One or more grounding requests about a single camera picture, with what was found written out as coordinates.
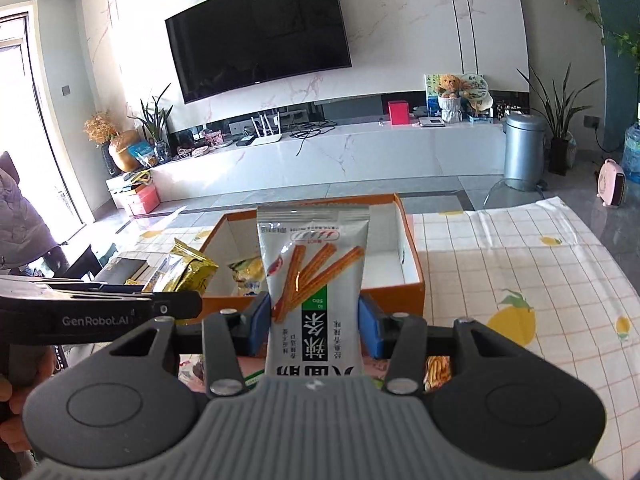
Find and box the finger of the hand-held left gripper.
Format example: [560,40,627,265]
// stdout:
[147,290,204,322]
[47,281,152,296]

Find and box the red snack stick packet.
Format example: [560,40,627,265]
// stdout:
[424,355,454,392]

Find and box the teddy bear bouquet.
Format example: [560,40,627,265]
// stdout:
[433,74,465,124]

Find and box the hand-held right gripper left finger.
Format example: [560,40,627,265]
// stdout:
[107,291,272,397]

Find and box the long leaf potted plant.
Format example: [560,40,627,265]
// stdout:
[517,62,601,177]

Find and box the pink cardboard box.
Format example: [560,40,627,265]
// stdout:
[122,183,162,217]

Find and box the green orchid potted plant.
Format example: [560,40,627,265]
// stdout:
[129,85,174,164]

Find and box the small landscape painting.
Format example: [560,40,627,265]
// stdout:
[424,74,443,111]

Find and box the white marble television stand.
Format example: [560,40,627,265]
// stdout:
[150,91,531,202]

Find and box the gold snack packet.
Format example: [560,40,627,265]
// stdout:
[142,239,219,294]

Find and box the black flat box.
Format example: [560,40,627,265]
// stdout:
[94,257,151,284]

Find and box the trailing green vine plant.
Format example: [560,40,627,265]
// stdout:
[525,0,640,74]

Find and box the checked lemon print tablecloth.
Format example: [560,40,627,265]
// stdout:
[95,195,640,441]

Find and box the blue water jug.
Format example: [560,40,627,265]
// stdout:
[620,102,640,184]

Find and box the silver trash can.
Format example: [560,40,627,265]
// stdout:
[502,112,547,192]

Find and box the blue snack bag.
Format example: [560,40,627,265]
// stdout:
[127,142,156,166]

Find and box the yellow green snack packet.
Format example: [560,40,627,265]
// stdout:
[227,256,268,297]

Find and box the black flat screen television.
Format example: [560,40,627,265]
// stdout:
[165,0,353,105]

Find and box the round paper fan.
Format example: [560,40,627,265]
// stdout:
[459,72,494,101]

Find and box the orange cardboard box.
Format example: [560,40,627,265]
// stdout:
[200,192,427,322]

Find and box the white router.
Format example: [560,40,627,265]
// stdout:
[248,114,282,147]

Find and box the glass balcony door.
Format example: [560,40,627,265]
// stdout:
[0,4,97,241]

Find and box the person's left hand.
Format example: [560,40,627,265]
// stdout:
[0,347,57,455]

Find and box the grey padded jacket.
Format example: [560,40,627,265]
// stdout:
[0,152,64,274]

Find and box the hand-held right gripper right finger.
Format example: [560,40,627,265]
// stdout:
[359,293,523,395]

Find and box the white spicy strip snack packet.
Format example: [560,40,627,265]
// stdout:
[256,202,373,386]

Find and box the orange gourd vase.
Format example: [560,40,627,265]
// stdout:
[109,130,144,173]

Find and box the pink space heater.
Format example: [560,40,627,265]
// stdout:
[595,158,629,209]

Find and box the dried flower bunch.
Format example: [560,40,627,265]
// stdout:
[82,110,121,145]

